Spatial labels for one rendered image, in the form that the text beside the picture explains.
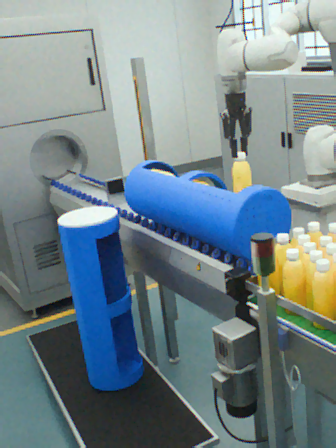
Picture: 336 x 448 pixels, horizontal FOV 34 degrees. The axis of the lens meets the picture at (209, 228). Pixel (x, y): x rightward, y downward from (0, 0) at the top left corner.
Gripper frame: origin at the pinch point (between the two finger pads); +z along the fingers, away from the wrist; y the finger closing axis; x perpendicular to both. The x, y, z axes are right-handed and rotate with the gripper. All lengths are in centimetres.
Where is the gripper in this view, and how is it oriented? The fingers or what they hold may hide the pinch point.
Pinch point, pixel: (239, 147)
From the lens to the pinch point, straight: 205.9
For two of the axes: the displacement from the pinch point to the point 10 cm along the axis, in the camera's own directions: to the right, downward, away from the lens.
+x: 5.7, 2.2, -7.9
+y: -8.2, 2.6, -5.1
